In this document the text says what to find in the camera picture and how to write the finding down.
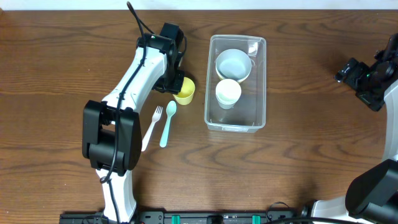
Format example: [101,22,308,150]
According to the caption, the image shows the yellow plastic bowl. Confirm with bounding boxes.
[217,73,249,83]

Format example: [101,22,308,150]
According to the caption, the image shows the white plastic fork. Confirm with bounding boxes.
[141,106,163,152]

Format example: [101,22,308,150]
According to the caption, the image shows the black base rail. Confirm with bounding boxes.
[59,210,297,224]

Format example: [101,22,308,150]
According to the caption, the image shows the clear plastic storage container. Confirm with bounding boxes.
[204,35,267,133]

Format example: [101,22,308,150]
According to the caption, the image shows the grey plastic bowl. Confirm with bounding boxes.
[215,49,252,76]

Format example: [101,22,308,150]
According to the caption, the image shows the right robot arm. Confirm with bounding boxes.
[301,34,397,223]

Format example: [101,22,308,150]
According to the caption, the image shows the light blue plastic spoon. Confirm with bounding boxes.
[159,101,177,147]

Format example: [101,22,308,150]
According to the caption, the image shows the grey plastic cup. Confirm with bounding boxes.
[217,98,237,110]

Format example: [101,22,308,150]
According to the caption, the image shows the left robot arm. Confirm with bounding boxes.
[82,23,187,223]

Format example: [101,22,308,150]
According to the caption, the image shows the white plastic cup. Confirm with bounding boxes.
[215,79,242,101]

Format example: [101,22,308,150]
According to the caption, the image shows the left black cable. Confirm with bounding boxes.
[99,1,156,223]

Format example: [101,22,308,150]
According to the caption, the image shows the yellow plastic cup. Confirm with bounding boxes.
[174,77,195,106]

